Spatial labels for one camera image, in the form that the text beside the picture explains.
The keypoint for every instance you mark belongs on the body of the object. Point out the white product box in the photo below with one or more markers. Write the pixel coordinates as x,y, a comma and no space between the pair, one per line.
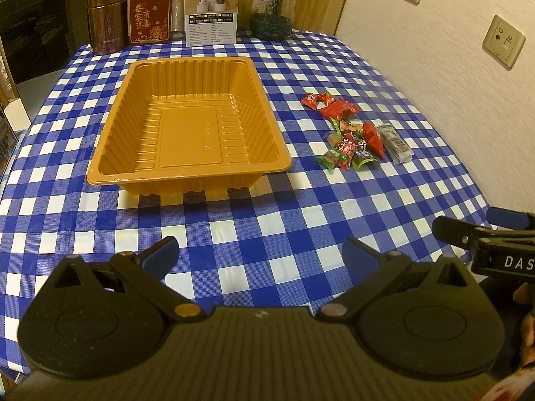
210,22

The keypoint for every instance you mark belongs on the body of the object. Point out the right hand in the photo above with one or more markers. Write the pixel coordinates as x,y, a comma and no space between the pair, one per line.
525,295

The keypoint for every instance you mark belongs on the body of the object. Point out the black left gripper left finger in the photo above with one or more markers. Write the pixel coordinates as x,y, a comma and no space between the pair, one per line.
145,272

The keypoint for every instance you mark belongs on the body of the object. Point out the red triangular snack packet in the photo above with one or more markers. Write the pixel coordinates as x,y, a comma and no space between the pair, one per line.
373,140

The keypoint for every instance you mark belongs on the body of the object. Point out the green black sausage packet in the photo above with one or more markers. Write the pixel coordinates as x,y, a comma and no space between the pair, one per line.
352,130

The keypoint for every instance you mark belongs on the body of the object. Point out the red gift box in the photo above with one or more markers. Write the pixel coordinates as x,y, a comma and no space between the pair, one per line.
149,21

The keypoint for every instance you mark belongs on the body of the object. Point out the small red candy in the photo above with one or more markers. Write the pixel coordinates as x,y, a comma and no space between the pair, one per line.
315,101

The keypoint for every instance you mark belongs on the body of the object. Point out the blue white checkered tablecloth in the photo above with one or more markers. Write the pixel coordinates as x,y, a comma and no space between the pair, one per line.
275,243

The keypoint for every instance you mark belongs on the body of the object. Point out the green glass jar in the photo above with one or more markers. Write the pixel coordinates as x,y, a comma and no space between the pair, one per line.
272,20

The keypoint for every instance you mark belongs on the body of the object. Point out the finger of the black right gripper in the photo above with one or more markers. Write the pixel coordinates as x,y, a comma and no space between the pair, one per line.
510,219
463,234

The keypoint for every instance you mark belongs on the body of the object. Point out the clear grey snack packet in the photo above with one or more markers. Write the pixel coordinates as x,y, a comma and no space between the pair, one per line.
398,149

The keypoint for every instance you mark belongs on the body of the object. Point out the single wall outlet plate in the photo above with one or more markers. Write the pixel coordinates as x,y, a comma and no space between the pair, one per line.
503,42

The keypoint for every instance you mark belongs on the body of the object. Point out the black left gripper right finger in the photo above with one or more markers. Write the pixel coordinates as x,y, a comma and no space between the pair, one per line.
376,274

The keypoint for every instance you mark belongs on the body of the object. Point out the brown cylindrical tin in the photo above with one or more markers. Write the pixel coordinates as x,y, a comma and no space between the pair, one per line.
108,27

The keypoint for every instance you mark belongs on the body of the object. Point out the orange plastic tray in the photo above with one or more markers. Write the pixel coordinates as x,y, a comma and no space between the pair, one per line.
189,124

